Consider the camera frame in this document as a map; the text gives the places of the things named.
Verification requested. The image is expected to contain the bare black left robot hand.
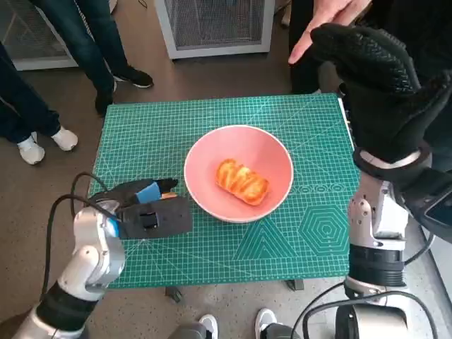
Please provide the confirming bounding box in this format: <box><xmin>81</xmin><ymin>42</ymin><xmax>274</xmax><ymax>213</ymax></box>
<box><xmin>88</xmin><ymin>178</ymin><xmax>179</xmax><ymax>213</ymax></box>

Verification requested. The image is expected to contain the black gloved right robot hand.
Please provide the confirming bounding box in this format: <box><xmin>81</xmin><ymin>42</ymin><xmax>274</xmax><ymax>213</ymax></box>
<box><xmin>309</xmin><ymin>23</ymin><xmax>452</xmax><ymax>165</ymax></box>

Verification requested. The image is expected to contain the person's hand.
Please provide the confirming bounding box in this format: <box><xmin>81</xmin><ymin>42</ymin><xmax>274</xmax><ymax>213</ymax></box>
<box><xmin>287</xmin><ymin>0</ymin><xmax>374</xmax><ymax>66</ymax></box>

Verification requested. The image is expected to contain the pink bowl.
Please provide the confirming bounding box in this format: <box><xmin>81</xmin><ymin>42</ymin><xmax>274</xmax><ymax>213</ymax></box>
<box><xmin>183</xmin><ymin>124</ymin><xmax>295</xmax><ymax>223</ymax></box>

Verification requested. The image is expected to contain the long striped toy bread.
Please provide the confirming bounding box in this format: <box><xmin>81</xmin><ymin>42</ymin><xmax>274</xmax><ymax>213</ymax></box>
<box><xmin>215</xmin><ymin>158</ymin><xmax>270</xmax><ymax>207</ymax></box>

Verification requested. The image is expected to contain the green cutting mat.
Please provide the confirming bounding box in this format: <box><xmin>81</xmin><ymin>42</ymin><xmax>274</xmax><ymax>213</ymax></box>
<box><xmin>92</xmin><ymin>93</ymin><xmax>356</xmax><ymax>290</ymax></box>

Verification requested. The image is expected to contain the white framed mesh cabinet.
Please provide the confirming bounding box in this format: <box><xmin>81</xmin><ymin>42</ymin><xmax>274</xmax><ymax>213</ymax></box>
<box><xmin>153</xmin><ymin>0</ymin><xmax>275</xmax><ymax>60</ymax></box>
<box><xmin>0</xmin><ymin>0</ymin><xmax>78</xmax><ymax>71</ymax></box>

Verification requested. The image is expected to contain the white shoe with grey leg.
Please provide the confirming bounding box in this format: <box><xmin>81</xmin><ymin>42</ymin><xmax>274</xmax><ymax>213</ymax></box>
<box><xmin>255</xmin><ymin>307</ymin><xmax>301</xmax><ymax>339</ymax></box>
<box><xmin>169</xmin><ymin>313</ymin><xmax>220</xmax><ymax>339</ymax></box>

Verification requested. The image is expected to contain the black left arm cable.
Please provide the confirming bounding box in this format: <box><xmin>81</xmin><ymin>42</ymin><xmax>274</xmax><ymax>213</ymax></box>
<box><xmin>40</xmin><ymin>196</ymin><xmax>121</xmax><ymax>296</ymax></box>
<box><xmin>71</xmin><ymin>172</ymin><xmax>110</xmax><ymax>206</ymax></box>

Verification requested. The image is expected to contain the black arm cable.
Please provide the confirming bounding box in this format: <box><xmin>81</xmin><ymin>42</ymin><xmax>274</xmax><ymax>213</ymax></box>
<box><xmin>40</xmin><ymin>196</ymin><xmax>121</xmax><ymax>296</ymax></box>
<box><xmin>71</xmin><ymin>172</ymin><xmax>110</xmax><ymax>206</ymax></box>
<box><xmin>291</xmin><ymin>282</ymin><xmax>439</xmax><ymax>339</ymax></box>
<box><xmin>402</xmin><ymin>232</ymin><xmax>437</xmax><ymax>266</ymax></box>

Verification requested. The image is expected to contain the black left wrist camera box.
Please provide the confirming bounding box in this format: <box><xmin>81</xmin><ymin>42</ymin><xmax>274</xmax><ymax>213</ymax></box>
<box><xmin>118</xmin><ymin>196</ymin><xmax>194</xmax><ymax>240</ymax></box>

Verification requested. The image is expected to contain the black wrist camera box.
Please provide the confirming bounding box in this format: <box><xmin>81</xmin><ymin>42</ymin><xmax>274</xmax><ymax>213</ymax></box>
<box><xmin>398</xmin><ymin>169</ymin><xmax>452</xmax><ymax>244</ymax></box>
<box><xmin>118</xmin><ymin>196</ymin><xmax>194</xmax><ymax>240</ymax></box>

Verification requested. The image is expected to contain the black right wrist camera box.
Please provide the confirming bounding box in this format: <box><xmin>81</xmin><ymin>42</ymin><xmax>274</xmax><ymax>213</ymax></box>
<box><xmin>398</xmin><ymin>169</ymin><xmax>452</xmax><ymax>244</ymax></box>

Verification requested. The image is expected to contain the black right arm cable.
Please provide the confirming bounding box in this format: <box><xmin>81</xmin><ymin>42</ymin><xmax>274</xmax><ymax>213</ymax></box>
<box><xmin>402</xmin><ymin>232</ymin><xmax>437</xmax><ymax>266</ymax></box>
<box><xmin>291</xmin><ymin>282</ymin><xmax>439</xmax><ymax>339</ymax></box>

